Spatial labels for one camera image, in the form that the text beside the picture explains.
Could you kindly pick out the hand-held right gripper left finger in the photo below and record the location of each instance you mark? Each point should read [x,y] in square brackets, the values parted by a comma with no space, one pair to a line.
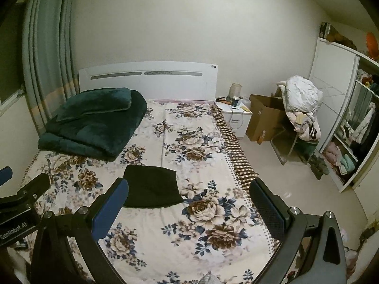
[111,207]

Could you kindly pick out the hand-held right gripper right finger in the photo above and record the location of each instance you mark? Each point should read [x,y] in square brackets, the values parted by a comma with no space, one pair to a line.
[266,210]

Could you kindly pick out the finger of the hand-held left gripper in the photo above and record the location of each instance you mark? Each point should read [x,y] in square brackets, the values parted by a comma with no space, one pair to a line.
[5,177]
[35,185]

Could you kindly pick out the black garment with white stripes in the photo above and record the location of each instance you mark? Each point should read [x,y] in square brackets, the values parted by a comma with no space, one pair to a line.
[151,186]

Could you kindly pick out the pink folded clothes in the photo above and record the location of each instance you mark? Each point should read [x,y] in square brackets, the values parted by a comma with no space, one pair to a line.
[332,153]

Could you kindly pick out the pale green folded clothes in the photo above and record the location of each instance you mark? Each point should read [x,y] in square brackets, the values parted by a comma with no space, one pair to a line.
[347,165]

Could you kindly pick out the striped pale clothes pile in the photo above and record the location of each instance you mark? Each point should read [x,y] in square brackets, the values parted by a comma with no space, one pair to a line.
[308,127]

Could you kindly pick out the brown checked bed cloth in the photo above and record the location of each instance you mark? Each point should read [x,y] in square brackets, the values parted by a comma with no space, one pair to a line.
[237,156]

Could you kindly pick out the amber bottle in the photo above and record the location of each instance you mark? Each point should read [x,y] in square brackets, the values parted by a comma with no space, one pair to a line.
[261,138]

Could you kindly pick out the dark green blanket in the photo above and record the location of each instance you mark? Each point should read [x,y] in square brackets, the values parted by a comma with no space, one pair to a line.
[97,136]

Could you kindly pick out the floral bed sheet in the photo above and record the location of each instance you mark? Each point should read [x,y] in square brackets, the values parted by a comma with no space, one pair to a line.
[183,153]

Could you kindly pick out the white nightstand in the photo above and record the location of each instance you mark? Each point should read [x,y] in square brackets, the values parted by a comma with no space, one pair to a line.
[237,121]

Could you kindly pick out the cardboard box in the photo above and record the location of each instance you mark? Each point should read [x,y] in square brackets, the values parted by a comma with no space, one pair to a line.
[263,115]

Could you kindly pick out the dark green pillow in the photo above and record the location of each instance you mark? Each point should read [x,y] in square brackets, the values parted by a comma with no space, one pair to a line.
[94,103]

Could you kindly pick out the dark cup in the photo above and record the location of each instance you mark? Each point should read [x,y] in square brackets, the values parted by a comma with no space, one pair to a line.
[235,101]

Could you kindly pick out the window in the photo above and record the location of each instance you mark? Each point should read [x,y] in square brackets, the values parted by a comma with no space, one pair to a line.
[10,59]

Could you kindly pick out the white puffy jacket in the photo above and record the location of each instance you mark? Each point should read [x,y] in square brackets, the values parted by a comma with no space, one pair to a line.
[305,94]

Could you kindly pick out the beige table lamp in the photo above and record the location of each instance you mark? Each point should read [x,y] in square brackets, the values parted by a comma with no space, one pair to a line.
[236,90]

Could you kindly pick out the white bed headboard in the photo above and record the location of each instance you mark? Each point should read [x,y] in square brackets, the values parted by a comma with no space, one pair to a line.
[148,84]

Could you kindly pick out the white hanging jacket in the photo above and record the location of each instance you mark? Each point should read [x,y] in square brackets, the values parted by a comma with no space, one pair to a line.
[362,124]

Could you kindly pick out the green curtain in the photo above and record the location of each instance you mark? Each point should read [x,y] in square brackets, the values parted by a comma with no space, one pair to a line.
[47,50]

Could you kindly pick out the white wardrobe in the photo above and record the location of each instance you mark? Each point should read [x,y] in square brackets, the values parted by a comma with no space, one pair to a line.
[331,74]

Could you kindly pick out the small dark box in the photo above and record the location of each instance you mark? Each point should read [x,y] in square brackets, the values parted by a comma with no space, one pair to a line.
[324,30]

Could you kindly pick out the orange object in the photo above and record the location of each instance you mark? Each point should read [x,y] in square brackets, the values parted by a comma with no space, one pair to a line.
[371,44]

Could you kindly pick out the metal frame chair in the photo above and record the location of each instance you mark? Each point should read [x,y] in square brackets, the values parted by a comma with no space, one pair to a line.
[284,145]

